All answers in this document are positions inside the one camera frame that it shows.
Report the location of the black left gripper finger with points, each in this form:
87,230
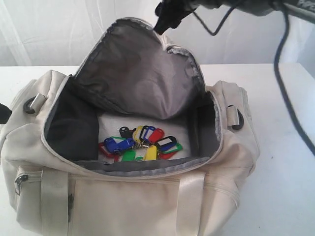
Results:
4,114

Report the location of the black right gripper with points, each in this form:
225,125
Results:
170,13

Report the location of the colourful key tag bunch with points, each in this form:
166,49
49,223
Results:
143,143

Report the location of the cream duffel bag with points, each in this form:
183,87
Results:
49,154

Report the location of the white backdrop curtain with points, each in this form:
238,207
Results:
62,32

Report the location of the clear plastic wrapped packet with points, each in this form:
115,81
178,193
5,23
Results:
110,124

